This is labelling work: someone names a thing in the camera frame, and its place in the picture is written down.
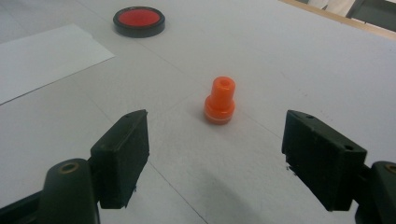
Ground orange stamp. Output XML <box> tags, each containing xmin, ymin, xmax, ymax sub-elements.
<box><xmin>204</xmin><ymin>76</ymin><xmax>236</xmax><ymax>126</ymax></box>

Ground small white paper sheet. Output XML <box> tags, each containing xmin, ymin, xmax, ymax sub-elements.
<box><xmin>0</xmin><ymin>23</ymin><xmax>116</xmax><ymax>106</ymax></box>

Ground large white table cover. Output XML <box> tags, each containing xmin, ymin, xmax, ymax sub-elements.
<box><xmin>0</xmin><ymin>0</ymin><xmax>396</xmax><ymax>224</ymax></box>

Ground round black red ink pad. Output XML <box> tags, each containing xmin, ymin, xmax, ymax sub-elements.
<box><xmin>112</xmin><ymin>6</ymin><xmax>166</xmax><ymax>39</ymax></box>

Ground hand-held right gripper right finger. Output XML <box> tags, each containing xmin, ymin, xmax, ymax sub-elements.
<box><xmin>281</xmin><ymin>109</ymin><xmax>368</xmax><ymax>212</ymax></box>

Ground wooden table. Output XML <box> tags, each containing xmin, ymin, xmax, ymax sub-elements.
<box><xmin>278</xmin><ymin>0</ymin><xmax>396</xmax><ymax>41</ymax></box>

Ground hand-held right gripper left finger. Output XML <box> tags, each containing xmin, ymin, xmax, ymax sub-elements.
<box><xmin>90</xmin><ymin>109</ymin><xmax>149</xmax><ymax>209</ymax></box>

